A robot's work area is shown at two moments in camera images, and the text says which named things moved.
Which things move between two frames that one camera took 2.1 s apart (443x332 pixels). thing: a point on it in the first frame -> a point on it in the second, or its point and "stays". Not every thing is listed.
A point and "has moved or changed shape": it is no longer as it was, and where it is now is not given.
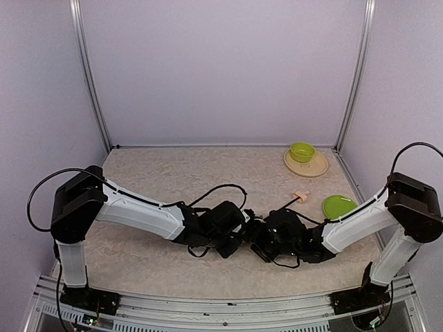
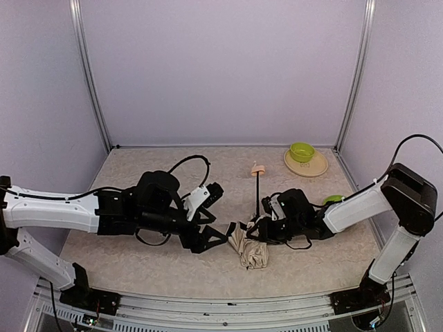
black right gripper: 264,235 -> 264,227
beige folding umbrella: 300,196 has moved or changed shape
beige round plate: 317,164 stays
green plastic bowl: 302,151 stays
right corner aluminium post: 369,14 stays
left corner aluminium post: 76,23 stays
